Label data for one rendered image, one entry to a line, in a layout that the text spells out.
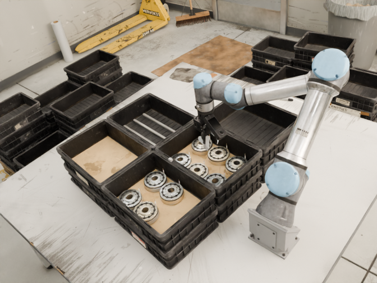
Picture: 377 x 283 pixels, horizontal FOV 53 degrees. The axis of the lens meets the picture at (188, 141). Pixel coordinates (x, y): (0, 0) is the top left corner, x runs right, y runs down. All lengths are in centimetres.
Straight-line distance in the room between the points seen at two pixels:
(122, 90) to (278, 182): 221
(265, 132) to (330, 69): 65
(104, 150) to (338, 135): 122
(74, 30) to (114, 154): 338
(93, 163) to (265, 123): 89
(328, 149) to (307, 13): 276
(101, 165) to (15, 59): 309
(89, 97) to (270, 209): 202
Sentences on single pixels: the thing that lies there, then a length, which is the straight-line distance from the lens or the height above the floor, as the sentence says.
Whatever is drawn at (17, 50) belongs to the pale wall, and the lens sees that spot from 481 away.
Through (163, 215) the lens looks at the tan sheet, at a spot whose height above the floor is 83.
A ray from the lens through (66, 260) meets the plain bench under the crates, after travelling 175.
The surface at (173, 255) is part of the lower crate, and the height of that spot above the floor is 77.
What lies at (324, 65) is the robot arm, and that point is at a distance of 137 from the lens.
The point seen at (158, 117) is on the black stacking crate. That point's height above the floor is 83.
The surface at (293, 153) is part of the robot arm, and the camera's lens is 135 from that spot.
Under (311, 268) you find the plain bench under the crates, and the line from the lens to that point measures 158.
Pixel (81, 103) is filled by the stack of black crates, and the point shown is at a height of 49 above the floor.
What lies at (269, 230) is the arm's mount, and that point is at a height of 83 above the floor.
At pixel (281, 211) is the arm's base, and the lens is 148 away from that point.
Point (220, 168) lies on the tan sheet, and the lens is 173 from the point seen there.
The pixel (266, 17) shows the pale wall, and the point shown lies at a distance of 484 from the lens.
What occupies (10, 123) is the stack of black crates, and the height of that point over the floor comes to 56.
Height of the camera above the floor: 204
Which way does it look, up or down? 40 degrees down
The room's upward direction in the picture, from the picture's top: 9 degrees counter-clockwise
